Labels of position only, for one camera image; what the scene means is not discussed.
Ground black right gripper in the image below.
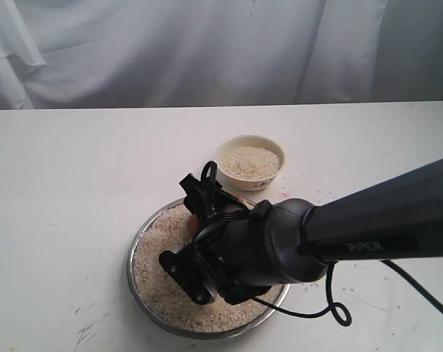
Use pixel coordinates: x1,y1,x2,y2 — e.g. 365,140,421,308
178,174,250,239

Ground brown wooden cup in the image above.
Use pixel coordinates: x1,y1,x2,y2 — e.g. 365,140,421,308
187,196,244,235

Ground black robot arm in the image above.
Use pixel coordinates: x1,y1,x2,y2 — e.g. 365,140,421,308
159,159,443,304

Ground small cream ceramic bowl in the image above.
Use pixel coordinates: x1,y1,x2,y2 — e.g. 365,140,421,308
213,135,285,191

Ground large steel rice plate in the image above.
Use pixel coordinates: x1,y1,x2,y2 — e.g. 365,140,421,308
126,199,290,340

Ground white backdrop cloth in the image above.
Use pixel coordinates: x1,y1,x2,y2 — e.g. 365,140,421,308
0,1,443,109

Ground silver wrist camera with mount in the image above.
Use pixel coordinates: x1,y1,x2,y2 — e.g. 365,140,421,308
158,245,217,305

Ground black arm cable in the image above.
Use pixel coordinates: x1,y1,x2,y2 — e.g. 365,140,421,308
190,160,443,329

